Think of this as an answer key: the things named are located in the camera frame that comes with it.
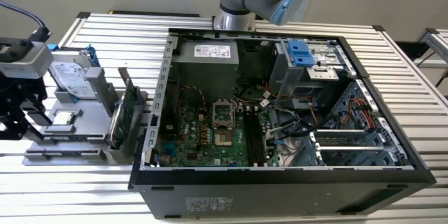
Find aluminium slatted side table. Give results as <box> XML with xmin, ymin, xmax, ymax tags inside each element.
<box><xmin>415</xmin><ymin>27</ymin><xmax>448</xmax><ymax>67</ymax></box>

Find CPU socket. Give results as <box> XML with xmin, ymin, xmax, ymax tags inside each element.
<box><xmin>213</xmin><ymin>129</ymin><xmax>233</xmax><ymax>147</ymax></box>

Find metal socket cover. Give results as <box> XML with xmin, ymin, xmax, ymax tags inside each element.
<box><xmin>212</xmin><ymin>99</ymin><xmax>235</xmax><ymax>128</ymax></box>

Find metal disk bay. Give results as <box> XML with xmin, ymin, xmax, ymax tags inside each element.
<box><xmin>311</xmin><ymin>129</ymin><xmax>399</xmax><ymax>167</ymax></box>

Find orange red yellow wires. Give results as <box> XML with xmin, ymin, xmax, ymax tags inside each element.
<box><xmin>344</xmin><ymin>97</ymin><xmax>373</xmax><ymax>133</ymax></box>

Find orange black twisted wire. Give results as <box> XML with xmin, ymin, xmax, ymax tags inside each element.
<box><xmin>180</xmin><ymin>85</ymin><xmax>207</xmax><ymax>111</ymax></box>

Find silver CPU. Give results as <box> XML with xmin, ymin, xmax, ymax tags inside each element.
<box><xmin>52</xmin><ymin>112</ymin><xmax>76</xmax><ymax>126</ymax></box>

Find blue RAM stick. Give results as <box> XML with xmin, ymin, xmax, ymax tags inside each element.
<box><xmin>25</xmin><ymin>150</ymin><xmax>105</xmax><ymax>159</ymax></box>

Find blue plastic drive carrier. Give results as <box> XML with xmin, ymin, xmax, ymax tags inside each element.
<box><xmin>285</xmin><ymin>39</ymin><xmax>315</xmax><ymax>67</ymax></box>

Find grey parts rack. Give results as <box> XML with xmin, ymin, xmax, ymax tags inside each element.
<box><xmin>21</xmin><ymin>66</ymin><xmax>149</xmax><ymax>167</ymax></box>

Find black cable bundle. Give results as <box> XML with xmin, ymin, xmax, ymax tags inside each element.
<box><xmin>269</xmin><ymin>111</ymin><xmax>343</xmax><ymax>141</ymax></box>

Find black RAM slot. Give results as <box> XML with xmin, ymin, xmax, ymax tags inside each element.
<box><xmin>241</xmin><ymin>107</ymin><xmax>255</xmax><ymax>167</ymax></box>
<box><xmin>249</xmin><ymin>107</ymin><xmax>263</xmax><ymax>167</ymax></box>
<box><xmin>245</xmin><ymin>105</ymin><xmax>259</xmax><ymax>167</ymax></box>
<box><xmin>253</xmin><ymin>105</ymin><xmax>269</xmax><ymax>167</ymax></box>

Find grey power supply unit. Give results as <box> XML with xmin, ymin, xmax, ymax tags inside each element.
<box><xmin>171</xmin><ymin>39</ymin><xmax>241</xmax><ymax>104</ymax></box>

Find orange data cable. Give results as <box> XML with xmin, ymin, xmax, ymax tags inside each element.
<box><xmin>309</xmin><ymin>100</ymin><xmax>319</xmax><ymax>125</ymax></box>

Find green motherboard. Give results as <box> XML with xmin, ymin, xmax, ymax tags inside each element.
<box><xmin>156</xmin><ymin>104</ymin><xmax>281</xmax><ymax>168</ymax></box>

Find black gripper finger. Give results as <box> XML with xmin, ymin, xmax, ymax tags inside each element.
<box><xmin>20</xmin><ymin>100</ymin><xmax>53</xmax><ymax>141</ymax></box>
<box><xmin>0</xmin><ymin>111</ymin><xmax>27</xmax><ymax>141</ymax></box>

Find green graphics card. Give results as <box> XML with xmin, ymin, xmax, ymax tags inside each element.
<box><xmin>107</xmin><ymin>67</ymin><xmax>141</xmax><ymax>150</ymax></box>

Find black PC case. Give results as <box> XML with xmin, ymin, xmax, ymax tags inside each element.
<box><xmin>128</xmin><ymin>26</ymin><xmax>439</xmax><ymax>221</ymax></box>

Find hard disk in blue carrier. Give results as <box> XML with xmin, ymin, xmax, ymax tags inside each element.
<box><xmin>47</xmin><ymin>43</ymin><xmax>103</xmax><ymax>103</ymax></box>

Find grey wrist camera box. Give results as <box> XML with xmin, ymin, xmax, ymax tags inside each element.
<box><xmin>0</xmin><ymin>37</ymin><xmax>53</xmax><ymax>79</ymax></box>

